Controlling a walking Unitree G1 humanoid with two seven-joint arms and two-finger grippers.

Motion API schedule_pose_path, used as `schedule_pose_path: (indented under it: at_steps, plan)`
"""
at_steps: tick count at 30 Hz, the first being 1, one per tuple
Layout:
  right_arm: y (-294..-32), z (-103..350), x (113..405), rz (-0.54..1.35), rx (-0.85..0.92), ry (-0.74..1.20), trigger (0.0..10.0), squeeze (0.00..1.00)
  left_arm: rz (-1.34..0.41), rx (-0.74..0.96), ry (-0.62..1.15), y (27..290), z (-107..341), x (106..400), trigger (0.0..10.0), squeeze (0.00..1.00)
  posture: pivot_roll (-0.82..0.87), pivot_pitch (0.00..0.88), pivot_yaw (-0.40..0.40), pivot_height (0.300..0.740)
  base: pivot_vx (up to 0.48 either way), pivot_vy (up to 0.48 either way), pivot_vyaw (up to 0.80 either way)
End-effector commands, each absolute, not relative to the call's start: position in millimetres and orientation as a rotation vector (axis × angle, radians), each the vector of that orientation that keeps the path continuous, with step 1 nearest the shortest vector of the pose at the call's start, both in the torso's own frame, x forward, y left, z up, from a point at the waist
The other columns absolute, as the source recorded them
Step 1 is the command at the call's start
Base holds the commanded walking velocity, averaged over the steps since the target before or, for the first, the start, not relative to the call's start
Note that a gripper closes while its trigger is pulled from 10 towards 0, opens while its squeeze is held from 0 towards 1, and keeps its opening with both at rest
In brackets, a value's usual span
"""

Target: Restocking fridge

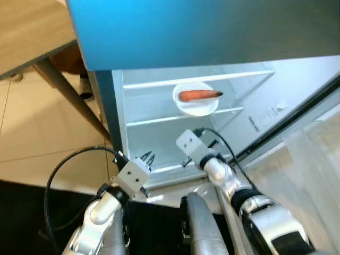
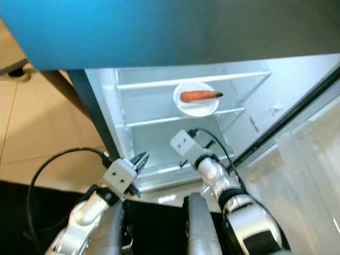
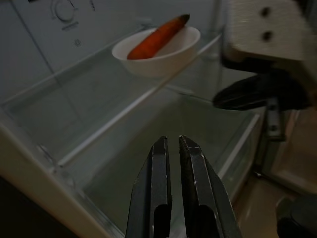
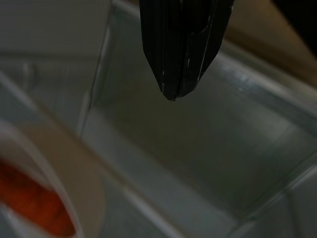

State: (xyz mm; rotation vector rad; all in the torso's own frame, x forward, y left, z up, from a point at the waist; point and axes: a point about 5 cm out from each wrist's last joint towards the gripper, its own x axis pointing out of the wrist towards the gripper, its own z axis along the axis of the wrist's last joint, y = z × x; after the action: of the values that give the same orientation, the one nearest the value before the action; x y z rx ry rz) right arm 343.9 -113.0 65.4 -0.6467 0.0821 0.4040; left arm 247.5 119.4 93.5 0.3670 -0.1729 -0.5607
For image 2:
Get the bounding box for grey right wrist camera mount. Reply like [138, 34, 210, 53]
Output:
[170, 129, 208, 168]

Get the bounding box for orange carrot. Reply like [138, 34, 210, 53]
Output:
[180, 90, 224, 103]

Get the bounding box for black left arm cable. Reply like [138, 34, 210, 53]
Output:
[27, 147, 112, 240]

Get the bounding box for open fridge door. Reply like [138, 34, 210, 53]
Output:
[234, 74, 340, 255]

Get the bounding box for grey robot leg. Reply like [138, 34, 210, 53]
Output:
[183, 192, 224, 255]

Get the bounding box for white ceramic bowl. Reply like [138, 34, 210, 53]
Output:
[173, 82, 220, 117]

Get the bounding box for glass fridge shelf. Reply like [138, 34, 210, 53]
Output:
[123, 108, 245, 128]
[116, 71, 271, 90]

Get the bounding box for clear fridge door bin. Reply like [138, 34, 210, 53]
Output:
[242, 114, 340, 250]

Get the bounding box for fridge cabinet white inside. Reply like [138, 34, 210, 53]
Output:
[68, 53, 340, 194]

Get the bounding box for person's sandalled foot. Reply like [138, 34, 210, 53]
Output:
[8, 66, 32, 83]

